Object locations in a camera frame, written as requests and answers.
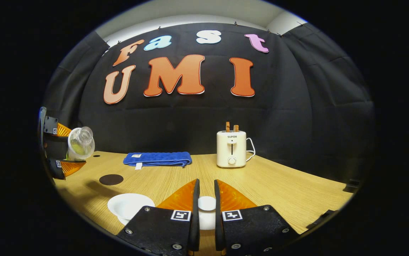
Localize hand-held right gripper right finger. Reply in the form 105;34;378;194
214;180;300;256

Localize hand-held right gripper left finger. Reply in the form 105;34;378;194
116;179;201;256

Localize white teacup lid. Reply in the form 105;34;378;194
197;196;217;230

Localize clear water bottle white label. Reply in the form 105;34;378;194
67;127;95;161

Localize dark round coaster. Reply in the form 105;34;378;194
99;174;124;186

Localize white teacup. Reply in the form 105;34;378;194
107;193;155;222

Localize white toaster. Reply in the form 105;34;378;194
216;130;247;168

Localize blue towel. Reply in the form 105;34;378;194
123;152;192;170

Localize small black block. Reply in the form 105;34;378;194
343;180;360;194

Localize white toaster cable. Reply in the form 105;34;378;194
245;138;256;162

